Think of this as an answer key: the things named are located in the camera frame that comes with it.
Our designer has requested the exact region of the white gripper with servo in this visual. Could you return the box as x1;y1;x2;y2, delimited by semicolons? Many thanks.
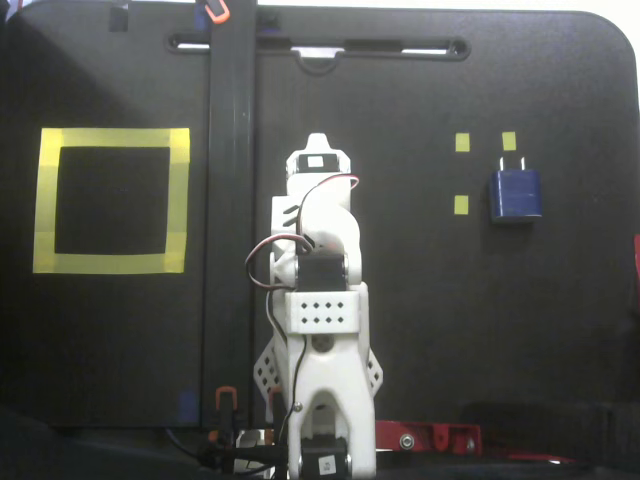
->
285;132;354;195

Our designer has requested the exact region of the blue and white charger plug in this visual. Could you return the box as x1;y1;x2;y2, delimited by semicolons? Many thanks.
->
488;155;545;225

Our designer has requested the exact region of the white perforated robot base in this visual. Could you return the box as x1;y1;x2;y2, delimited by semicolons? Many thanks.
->
253;343;386;401

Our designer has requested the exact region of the black flat bar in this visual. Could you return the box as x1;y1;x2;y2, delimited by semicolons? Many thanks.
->
201;0;260;432

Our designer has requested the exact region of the yellow tape square outline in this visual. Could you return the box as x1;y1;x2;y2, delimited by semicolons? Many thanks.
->
32;127;192;275

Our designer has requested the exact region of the red white black servo cable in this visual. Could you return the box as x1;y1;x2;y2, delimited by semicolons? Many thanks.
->
244;235;307;431
298;174;361;249

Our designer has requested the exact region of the red corner bracket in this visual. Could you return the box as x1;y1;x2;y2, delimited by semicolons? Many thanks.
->
374;419;484;457

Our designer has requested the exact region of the black power cable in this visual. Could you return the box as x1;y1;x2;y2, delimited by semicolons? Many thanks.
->
164;428;281;476

